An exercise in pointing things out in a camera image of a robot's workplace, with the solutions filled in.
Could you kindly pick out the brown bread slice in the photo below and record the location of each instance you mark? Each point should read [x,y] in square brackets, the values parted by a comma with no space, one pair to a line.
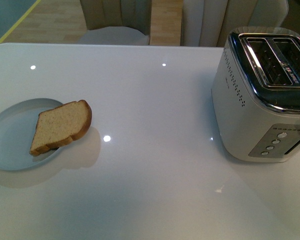
[61,126]

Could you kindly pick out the white round plate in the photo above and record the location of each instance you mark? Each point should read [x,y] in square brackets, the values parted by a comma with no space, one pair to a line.
[17,129]

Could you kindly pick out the beige chair left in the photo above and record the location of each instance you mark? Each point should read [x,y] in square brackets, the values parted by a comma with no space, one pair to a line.
[117,22]

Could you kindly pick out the beige chair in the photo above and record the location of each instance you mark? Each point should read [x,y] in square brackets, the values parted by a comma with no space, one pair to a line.
[117,22]
[207,23]

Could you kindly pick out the beige chair right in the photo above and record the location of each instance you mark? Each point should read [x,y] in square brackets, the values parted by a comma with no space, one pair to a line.
[207,23]

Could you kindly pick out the white chrome two-slot toaster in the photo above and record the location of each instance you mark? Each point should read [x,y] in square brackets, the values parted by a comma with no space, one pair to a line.
[256,94]

